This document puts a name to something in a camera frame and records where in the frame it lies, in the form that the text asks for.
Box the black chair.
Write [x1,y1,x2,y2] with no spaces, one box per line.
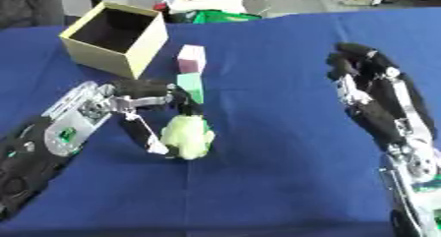
[0,0,103,30]

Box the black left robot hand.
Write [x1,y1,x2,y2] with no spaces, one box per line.
[97,79,207,156]

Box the pale green soft toy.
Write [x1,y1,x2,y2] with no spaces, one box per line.
[158,114,218,160]

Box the tan cardboard box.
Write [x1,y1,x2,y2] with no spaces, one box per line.
[58,1,171,81]

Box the green bag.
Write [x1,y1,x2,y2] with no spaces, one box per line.
[184,10,266,25]

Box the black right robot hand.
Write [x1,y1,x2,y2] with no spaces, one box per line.
[324,42,440,151]

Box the pink and white block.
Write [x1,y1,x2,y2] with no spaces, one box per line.
[175,44,209,75]

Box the green block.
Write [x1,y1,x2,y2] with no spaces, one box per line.
[173,72,207,105]

